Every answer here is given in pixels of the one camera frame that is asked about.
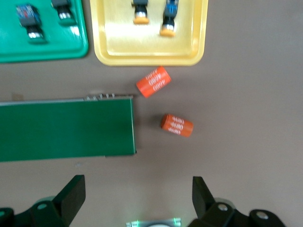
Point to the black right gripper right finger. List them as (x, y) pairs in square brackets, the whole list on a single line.
[(203, 203)]

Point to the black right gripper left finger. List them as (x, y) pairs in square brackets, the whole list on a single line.
[(71, 201)]

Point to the green push button switch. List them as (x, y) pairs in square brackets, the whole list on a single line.
[(28, 19), (62, 9)]

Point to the yellow push button switch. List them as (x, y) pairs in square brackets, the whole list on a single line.
[(169, 17), (140, 10)]

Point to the green belt conveyor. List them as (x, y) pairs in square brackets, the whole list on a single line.
[(71, 130)]

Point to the green plastic tray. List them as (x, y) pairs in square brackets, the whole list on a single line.
[(11, 47)]

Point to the yellow plastic tray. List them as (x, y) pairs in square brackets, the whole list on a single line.
[(123, 42)]

